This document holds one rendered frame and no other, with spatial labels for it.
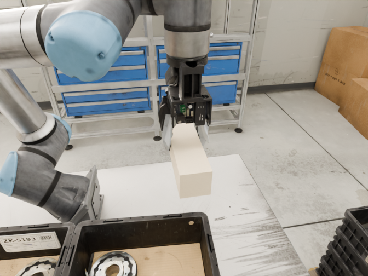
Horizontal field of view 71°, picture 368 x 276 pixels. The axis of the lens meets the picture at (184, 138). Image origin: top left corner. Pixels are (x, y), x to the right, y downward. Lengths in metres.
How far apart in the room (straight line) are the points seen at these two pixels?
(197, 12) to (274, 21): 3.00
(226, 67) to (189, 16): 1.95
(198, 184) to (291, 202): 1.60
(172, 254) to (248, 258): 0.26
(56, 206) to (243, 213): 0.60
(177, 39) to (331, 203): 1.89
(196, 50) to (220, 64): 1.90
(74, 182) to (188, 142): 0.43
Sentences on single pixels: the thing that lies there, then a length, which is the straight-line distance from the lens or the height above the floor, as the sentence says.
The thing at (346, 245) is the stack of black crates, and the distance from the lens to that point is 1.31.
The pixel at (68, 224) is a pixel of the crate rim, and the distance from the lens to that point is 0.67.
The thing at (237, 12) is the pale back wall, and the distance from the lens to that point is 3.19.
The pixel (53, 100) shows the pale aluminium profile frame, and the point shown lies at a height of 0.49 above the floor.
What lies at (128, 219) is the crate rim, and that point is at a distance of 0.63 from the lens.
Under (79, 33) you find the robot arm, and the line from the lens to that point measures 0.31.
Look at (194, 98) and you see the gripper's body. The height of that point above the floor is 1.23.
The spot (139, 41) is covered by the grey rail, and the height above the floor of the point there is 0.92.
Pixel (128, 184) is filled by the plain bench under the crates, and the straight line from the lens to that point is 1.05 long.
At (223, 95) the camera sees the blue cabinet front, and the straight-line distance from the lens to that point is 2.44.
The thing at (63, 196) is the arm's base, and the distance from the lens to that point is 0.84.
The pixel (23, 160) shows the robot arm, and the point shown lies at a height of 0.96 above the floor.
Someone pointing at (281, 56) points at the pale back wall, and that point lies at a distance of 3.57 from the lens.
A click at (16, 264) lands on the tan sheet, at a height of 0.83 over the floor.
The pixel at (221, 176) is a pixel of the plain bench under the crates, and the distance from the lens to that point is 1.07.
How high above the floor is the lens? 1.42
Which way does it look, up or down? 34 degrees down
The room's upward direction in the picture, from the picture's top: straight up
